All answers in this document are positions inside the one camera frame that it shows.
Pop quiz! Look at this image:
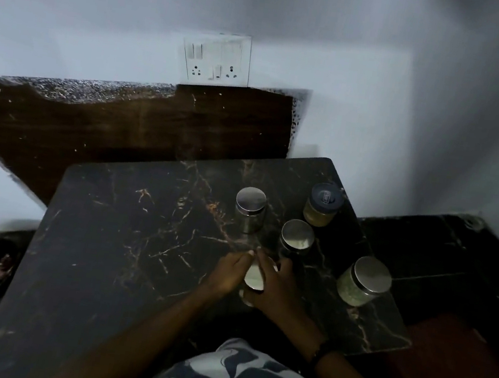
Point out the person's left hand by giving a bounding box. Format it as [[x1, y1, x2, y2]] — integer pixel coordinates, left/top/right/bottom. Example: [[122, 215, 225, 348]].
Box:
[[201, 244, 256, 302]]

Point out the round floor drain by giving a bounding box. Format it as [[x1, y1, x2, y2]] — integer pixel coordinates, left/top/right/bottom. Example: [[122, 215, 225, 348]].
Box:
[[459, 213, 487, 232]]

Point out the person's right hand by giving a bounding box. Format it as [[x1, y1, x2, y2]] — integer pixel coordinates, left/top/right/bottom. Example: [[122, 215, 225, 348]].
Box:
[[237, 246, 326, 342]]

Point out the clear jar steel lid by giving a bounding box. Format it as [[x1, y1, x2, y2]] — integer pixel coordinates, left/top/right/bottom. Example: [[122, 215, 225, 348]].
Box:
[[237, 254, 280, 309], [230, 184, 270, 237], [276, 217, 318, 262]]

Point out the white wall socket plate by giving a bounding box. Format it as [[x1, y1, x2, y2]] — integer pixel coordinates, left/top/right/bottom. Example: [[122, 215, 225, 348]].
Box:
[[178, 27, 255, 90]]

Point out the dark brown wood panel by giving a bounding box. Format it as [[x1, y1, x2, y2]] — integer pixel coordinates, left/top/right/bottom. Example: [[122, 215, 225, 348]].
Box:
[[0, 49, 314, 239]]

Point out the black bead bracelet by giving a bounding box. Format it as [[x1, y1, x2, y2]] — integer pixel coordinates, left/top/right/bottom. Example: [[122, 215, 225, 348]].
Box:
[[308, 337, 338, 368]]

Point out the coriander powder jar grey lid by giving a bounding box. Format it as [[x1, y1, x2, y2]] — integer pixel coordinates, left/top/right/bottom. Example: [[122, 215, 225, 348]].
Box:
[[301, 180, 348, 230]]

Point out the steel lid green spice jar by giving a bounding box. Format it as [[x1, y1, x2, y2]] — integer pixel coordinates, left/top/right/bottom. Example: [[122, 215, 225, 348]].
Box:
[[333, 252, 396, 312]]

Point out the person's left forearm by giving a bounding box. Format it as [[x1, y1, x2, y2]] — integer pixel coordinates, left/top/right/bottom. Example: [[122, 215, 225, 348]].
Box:
[[46, 264, 228, 378]]

